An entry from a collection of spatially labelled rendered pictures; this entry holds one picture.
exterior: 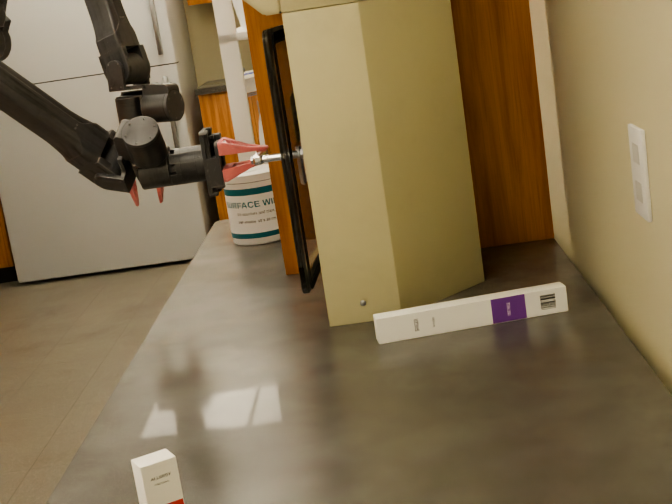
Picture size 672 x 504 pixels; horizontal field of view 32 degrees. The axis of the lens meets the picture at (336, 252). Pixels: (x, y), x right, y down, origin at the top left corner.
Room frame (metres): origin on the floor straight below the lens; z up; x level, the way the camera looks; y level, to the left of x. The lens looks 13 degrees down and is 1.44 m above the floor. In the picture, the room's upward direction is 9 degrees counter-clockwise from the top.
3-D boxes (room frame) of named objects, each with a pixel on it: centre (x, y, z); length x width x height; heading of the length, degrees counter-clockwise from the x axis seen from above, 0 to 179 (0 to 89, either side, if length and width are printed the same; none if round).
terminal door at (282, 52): (1.87, 0.04, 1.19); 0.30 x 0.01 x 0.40; 173
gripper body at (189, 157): (1.83, 0.20, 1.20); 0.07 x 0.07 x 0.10; 87
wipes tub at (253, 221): (2.44, 0.15, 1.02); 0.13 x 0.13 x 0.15
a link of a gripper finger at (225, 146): (1.83, 0.13, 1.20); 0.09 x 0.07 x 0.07; 87
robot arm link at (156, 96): (2.17, 0.29, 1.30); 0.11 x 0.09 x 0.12; 61
